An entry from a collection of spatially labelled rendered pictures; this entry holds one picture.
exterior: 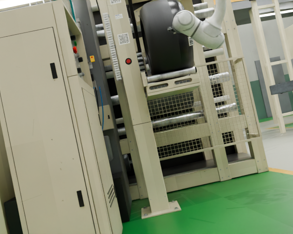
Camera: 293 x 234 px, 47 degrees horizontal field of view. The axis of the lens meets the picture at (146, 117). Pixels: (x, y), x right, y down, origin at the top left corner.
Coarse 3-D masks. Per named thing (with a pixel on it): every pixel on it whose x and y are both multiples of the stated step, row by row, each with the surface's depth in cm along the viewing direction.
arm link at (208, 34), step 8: (216, 0) 173; (224, 0) 171; (216, 8) 174; (224, 8) 173; (216, 16) 175; (200, 24) 176; (208, 24) 175; (216, 24) 175; (200, 32) 176; (208, 32) 176; (216, 32) 176; (200, 40) 179; (208, 40) 177; (216, 40) 177; (224, 40) 180; (216, 48) 182
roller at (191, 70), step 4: (188, 68) 227; (192, 68) 227; (196, 68) 227; (168, 72) 227; (172, 72) 227; (176, 72) 227; (180, 72) 227; (184, 72) 227; (188, 72) 227; (192, 72) 228; (148, 76) 227; (152, 76) 227; (156, 76) 226; (160, 76) 226; (164, 76) 226; (168, 76) 227; (172, 76) 227; (176, 76) 228; (148, 80) 226; (152, 80) 227; (156, 80) 227
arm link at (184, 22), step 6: (180, 12) 172; (186, 12) 171; (174, 18) 177; (180, 18) 171; (186, 18) 171; (192, 18) 171; (174, 24) 178; (180, 24) 172; (186, 24) 172; (192, 24) 173; (198, 24) 176; (180, 30) 178; (186, 30) 176; (192, 30) 176
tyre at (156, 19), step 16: (160, 0) 230; (176, 0) 227; (144, 16) 223; (160, 16) 218; (144, 32) 258; (160, 32) 215; (160, 48) 217; (176, 48) 218; (192, 48) 223; (160, 64) 223; (176, 64) 225; (192, 64) 232; (160, 80) 242
